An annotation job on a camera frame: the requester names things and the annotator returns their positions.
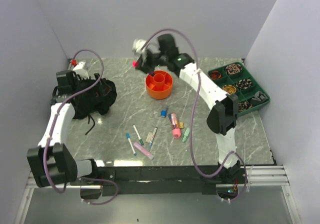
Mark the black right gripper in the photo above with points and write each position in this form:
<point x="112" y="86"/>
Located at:
<point x="143" y="63"/>

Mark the pink black highlighter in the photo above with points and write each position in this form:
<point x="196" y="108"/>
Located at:
<point x="135" y="64"/>

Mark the white green marker pen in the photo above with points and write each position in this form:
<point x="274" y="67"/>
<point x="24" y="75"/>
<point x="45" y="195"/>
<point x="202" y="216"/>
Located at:
<point x="138" y="135"/>

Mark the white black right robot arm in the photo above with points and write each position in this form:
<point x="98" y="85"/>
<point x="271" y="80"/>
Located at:
<point x="222" y="118"/>

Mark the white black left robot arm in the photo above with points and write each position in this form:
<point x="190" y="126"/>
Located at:
<point x="74" y="97"/>

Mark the orange round desk organizer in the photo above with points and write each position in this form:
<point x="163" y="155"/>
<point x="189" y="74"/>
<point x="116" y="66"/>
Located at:
<point x="159" y="85"/>

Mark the black cloth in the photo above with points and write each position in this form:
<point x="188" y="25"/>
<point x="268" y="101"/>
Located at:
<point x="98" y="99"/>

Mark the orange black rolled ribbon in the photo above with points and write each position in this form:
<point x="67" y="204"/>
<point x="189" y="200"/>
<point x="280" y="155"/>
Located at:
<point x="214" y="75"/>

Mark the small yellow eraser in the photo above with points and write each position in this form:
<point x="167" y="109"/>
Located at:
<point x="181" y="125"/>

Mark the beige eraser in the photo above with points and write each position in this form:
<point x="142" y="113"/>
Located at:
<point x="149" y="137"/>

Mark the mint green highlighter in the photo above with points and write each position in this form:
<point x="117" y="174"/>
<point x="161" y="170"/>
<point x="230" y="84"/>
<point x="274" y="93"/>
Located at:
<point x="186" y="135"/>

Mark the yellow black rolled ribbon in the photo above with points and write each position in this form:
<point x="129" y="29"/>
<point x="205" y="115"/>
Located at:
<point x="230" y="89"/>

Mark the pink black rolled ribbon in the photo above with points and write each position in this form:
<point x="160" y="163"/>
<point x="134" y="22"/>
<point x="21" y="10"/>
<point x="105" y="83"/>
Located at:
<point x="233" y="68"/>

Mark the green compartment tray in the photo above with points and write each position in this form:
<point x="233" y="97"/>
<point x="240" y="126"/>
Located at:
<point x="234" y="78"/>

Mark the beige black rolled ribbon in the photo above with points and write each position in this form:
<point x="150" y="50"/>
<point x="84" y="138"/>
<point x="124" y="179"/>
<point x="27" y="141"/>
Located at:
<point x="244" y="84"/>

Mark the brown black rolled ribbon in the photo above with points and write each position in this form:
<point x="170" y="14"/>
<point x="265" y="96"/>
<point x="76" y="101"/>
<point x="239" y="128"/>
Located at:
<point x="243" y="106"/>

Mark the grey black clips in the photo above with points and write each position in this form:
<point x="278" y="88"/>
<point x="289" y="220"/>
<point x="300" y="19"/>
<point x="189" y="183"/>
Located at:
<point x="259" y="98"/>

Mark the black base bar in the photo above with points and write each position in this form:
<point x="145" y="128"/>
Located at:
<point x="130" y="180"/>

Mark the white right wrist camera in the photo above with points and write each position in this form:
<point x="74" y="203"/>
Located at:
<point x="139" y="47"/>

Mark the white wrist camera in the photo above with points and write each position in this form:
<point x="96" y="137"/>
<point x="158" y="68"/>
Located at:
<point x="139" y="47"/>
<point x="80" y="68"/>

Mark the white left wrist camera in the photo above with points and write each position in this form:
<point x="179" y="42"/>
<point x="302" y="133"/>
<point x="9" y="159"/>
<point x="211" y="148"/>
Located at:
<point x="80" y="68"/>

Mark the aluminium rail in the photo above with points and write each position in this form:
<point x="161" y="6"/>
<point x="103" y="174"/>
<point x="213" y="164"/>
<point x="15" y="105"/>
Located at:
<point x="257" y="176"/>

